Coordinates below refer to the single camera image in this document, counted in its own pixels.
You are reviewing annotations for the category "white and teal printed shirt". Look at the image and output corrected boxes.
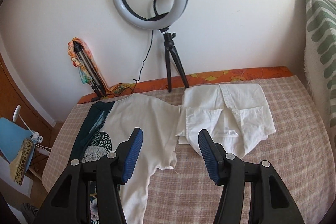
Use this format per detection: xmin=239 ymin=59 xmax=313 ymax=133
xmin=70 ymin=94 xmax=180 ymax=223

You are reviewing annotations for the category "folded white shirt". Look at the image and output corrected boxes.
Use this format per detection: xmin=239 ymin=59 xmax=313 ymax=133
xmin=176 ymin=84 xmax=276 ymax=158

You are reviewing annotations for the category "colourful orange scarf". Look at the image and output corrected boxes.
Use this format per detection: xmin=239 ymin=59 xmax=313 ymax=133
xmin=68 ymin=37 xmax=136 ymax=98

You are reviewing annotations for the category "folded silver tripod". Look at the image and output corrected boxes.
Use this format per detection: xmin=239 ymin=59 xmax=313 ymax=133
xmin=73 ymin=40 xmax=106 ymax=98

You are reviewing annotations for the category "orange floral bed sheet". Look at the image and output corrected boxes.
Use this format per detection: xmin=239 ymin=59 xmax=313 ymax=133
xmin=77 ymin=65 xmax=293 ymax=104

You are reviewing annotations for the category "pink checked bed blanket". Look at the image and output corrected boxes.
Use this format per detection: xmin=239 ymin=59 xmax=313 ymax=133
xmin=41 ymin=74 xmax=336 ymax=224

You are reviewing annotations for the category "white desk lamp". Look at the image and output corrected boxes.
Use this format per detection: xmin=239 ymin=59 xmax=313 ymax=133
xmin=12 ymin=105 xmax=51 ymax=156

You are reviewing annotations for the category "black mini tripod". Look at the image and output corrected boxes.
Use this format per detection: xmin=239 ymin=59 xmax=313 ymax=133
xmin=163 ymin=30 xmax=189 ymax=92

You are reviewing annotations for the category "leopard print cloth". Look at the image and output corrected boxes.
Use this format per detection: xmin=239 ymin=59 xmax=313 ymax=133
xmin=10 ymin=139 xmax=34 ymax=185

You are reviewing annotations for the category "blue chair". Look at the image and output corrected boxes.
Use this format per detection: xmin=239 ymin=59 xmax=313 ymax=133
xmin=0 ymin=117 xmax=31 ymax=162

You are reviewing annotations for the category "green and white patterned cushion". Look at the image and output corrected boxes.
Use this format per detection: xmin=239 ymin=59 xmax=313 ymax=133
xmin=304 ymin=0 xmax=336 ymax=140

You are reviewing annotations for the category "black ring light cable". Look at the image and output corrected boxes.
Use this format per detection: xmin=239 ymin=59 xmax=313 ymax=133
xmin=105 ymin=29 xmax=154 ymax=94

